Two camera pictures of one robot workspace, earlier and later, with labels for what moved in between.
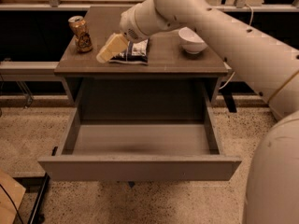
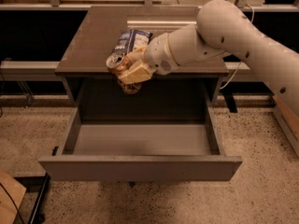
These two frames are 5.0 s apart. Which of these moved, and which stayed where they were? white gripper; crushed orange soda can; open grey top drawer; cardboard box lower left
Moved: crushed orange soda can; white gripper
Stayed: open grey top drawer; cardboard box lower left
